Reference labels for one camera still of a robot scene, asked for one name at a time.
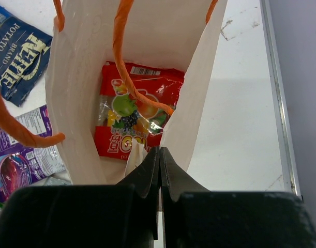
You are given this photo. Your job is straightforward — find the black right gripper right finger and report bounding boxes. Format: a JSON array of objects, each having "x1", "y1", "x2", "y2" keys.
[{"x1": 160, "y1": 147, "x2": 316, "y2": 247}]

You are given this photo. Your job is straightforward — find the small silver snack packet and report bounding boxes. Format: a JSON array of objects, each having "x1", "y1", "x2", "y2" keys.
[{"x1": 43, "y1": 175, "x2": 72, "y2": 186}]

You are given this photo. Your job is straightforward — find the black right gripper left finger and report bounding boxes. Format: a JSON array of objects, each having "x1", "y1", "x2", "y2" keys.
[{"x1": 0, "y1": 147, "x2": 160, "y2": 247}]

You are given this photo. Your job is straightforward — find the blue Kettle chip bag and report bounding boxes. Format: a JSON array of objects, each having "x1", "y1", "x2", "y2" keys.
[{"x1": 0, "y1": 6, "x2": 52, "y2": 106}]

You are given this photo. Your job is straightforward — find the red fruit candy bag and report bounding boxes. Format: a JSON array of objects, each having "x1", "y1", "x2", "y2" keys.
[{"x1": 93, "y1": 61, "x2": 186, "y2": 162}]

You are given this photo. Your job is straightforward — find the beige paper bag orange handles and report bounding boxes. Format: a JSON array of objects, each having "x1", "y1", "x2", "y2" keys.
[{"x1": 45, "y1": 1, "x2": 227, "y2": 184}]

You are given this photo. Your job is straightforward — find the purple snack bag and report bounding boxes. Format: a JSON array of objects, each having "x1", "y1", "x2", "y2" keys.
[{"x1": 0, "y1": 104, "x2": 67, "y2": 204}]

